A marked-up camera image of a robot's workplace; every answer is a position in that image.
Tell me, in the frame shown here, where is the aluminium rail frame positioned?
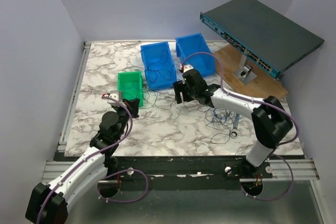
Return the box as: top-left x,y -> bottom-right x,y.
42,40 -> 319,188

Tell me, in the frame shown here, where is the blue plastic bin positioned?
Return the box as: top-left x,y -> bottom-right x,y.
140,41 -> 177,90
175,33 -> 215,77

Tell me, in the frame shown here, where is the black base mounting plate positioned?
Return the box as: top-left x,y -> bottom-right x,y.
97,156 -> 272,197

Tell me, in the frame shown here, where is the large silver combination wrench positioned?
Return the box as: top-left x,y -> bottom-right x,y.
230,113 -> 240,138

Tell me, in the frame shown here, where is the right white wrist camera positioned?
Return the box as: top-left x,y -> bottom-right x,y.
179,64 -> 194,73

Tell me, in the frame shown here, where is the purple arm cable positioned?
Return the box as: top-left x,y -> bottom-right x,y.
180,52 -> 301,201
35,94 -> 150,224

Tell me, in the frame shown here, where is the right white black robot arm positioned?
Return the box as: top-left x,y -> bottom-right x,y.
173,69 -> 293,178

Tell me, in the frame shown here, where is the dark network switch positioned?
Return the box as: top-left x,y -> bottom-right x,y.
200,0 -> 324,80

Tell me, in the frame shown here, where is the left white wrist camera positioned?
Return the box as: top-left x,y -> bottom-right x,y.
101,90 -> 122,107

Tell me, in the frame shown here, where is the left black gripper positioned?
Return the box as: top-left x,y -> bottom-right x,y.
113,98 -> 140,140

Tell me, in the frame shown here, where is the metal switch stand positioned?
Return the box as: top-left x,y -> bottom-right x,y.
234,54 -> 257,85

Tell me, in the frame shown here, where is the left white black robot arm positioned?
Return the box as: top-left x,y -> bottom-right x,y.
25,99 -> 140,223

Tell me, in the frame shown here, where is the left blue plastic bin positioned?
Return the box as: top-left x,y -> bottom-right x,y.
140,41 -> 177,90

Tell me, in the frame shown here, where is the wooden board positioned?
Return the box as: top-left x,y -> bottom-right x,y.
214,45 -> 290,112

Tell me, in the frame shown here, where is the green plastic bin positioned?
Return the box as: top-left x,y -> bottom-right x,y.
118,71 -> 144,106

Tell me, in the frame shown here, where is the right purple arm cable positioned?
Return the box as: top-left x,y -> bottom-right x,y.
180,52 -> 301,201

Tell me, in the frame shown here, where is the right blue plastic bin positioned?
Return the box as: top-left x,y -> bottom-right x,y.
175,33 -> 215,77

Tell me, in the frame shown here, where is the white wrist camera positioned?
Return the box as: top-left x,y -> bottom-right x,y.
179,64 -> 194,73
101,90 -> 122,107

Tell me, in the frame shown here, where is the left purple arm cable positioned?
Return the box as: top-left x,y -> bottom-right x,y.
35,94 -> 150,224

